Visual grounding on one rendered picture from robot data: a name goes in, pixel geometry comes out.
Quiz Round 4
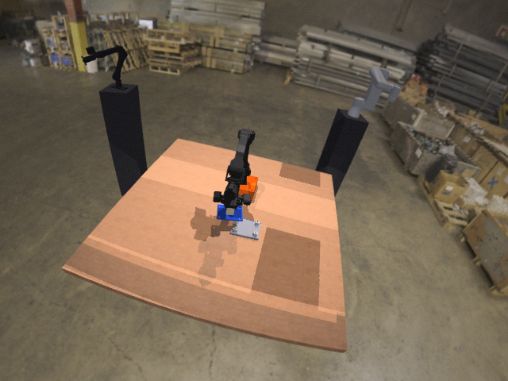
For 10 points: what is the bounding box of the blue plate with square handle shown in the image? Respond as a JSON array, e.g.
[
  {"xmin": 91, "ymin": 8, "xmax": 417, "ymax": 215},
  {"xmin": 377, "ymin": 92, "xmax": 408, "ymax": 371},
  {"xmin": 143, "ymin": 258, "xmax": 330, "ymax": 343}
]
[{"xmin": 216, "ymin": 204, "xmax": 243, "ymax": 221}]

